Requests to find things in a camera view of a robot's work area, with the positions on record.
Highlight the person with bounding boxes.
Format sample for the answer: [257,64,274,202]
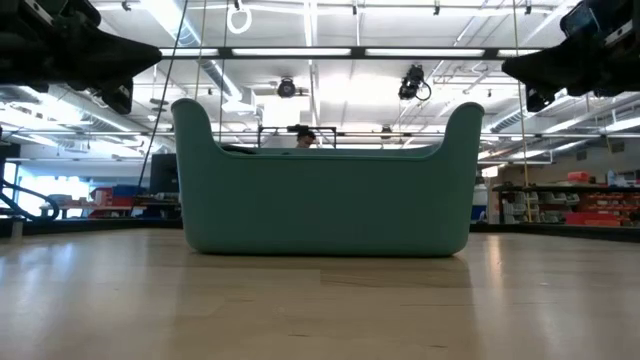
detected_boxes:
[293,128,318,150]

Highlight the teal plastic bin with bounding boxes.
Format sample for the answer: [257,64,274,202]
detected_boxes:
[170,97,486,259]

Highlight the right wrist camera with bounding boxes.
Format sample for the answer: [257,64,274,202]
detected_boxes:
[558,0,604,37]

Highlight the black aluminium table frame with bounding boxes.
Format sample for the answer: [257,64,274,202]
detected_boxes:
[0,217,640,245]

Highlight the tan hanging cord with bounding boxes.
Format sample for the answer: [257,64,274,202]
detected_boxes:
[192,0,209,100]

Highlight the white hanging ring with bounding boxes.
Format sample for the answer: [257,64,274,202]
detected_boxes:
[225,0,254,36]

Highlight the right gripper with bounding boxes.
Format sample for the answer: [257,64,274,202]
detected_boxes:
[502,0,640,114]

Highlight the black hanging camera with cable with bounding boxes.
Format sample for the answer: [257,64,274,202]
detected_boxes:
[397,63,433,103]

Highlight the shelf with red bins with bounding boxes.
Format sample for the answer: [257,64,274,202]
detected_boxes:
[492,169,640,227]

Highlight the black overhead beam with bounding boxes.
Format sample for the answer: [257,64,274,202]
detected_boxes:
[159,46,546,62]

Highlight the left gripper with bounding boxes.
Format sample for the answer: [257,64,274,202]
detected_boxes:
[0,0,162,115]

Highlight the black computer monitor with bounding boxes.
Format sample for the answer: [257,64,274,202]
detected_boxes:
[149,152,180,195]

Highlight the black hanging cable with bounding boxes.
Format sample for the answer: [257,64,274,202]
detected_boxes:
[137,0,190,194]

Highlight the red and blue storage bins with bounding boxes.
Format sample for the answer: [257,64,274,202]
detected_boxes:
[88,184,147,220]

